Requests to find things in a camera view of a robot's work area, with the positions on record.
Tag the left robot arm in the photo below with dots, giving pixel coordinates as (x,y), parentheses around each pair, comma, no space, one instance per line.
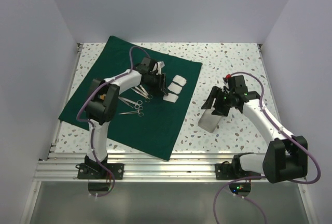
(100,108)

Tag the steel scissors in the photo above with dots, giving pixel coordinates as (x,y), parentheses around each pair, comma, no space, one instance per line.
(148,96)
(133,104)

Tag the green surgical cloth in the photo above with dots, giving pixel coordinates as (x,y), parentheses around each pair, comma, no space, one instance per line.
(162,123)

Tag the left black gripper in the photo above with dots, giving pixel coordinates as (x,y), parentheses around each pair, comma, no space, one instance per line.
(161,87)

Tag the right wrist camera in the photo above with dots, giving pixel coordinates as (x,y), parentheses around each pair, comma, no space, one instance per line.
(236,84)

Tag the steel hemostat forceps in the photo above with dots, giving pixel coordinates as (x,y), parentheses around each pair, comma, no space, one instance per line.
(137,111)

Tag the white gauze pad bottom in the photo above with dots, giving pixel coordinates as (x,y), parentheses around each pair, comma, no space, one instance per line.
(171,98)

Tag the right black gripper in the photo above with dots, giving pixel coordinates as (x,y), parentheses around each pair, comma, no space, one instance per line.
(216,92)

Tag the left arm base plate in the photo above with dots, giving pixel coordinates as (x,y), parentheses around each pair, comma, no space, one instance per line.
(116,172)

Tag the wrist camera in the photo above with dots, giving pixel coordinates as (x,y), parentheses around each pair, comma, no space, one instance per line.
(236,84)
(149,66)

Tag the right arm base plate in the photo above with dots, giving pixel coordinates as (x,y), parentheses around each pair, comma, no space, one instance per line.
(223,172)

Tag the stainless steel tray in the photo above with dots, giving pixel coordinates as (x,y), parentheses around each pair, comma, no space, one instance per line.
(208,121)

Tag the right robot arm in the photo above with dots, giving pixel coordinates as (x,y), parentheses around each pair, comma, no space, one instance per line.
(286,157)

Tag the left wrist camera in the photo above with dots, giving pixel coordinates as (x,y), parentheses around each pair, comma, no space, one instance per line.
(149,66)

